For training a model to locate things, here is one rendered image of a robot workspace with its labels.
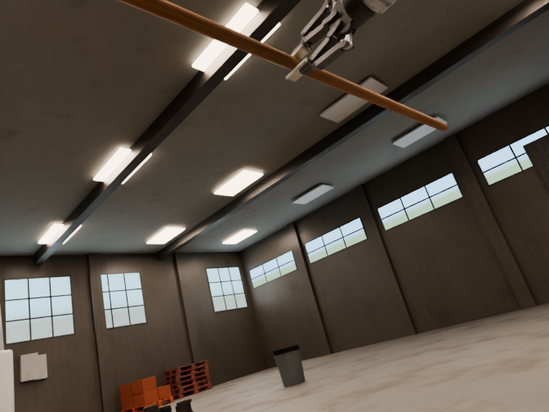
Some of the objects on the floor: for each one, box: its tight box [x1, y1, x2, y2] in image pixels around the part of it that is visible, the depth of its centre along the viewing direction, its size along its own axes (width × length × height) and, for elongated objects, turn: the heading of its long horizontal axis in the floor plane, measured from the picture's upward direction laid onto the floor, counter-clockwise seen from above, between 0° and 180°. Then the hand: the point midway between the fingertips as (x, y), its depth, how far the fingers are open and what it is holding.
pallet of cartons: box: [119, 376, 174, 412], centre depth 1044 cm, size 90×127×75 cm
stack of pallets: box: [163, 360, 212, 401], centre depth 1164 cm, size 115×79×82 cm
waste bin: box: [273, 345, 306, 387], centre depth 647 cm, size 45×45×57 cm
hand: (297, 64), depth 91 cm, fingers closed on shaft, 3 cm apart
